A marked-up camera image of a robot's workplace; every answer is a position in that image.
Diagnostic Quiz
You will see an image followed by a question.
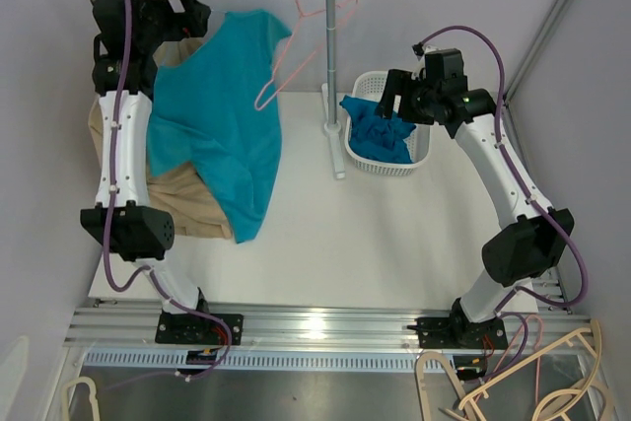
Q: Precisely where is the beige tank top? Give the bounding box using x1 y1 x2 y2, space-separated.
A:
88 38 233 239

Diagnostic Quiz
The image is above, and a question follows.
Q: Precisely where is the aluminium corner frame post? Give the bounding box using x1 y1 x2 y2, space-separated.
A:
504 0 573 104

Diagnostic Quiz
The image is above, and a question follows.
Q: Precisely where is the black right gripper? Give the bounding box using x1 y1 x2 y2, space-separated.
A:
375 70 440 126

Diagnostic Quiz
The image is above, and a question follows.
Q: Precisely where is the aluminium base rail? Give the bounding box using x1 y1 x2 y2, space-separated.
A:
63 298 593 373

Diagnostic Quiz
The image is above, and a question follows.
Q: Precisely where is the beige hanger bottom left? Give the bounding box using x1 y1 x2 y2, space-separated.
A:
59 376 103 421

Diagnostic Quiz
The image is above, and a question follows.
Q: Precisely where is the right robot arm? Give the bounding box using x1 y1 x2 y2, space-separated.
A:
376 49 574 349

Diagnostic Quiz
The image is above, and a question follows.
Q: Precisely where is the beige wooden hangers pile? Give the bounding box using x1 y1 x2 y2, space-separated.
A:
413 318 617 421

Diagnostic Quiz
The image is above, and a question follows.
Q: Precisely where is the white perforated plastic basket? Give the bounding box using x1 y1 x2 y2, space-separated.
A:
340 71 431 176

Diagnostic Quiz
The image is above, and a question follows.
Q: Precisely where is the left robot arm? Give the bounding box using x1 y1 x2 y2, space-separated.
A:
80 0 230 345

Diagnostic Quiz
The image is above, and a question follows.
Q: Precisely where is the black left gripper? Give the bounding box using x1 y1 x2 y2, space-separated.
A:
128 0 210 54

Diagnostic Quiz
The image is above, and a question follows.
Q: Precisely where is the dark blue t shirt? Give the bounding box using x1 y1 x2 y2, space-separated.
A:
340 96 416 165

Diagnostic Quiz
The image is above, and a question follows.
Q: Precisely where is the teal t shirt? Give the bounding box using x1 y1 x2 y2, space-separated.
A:
147 10 291 243

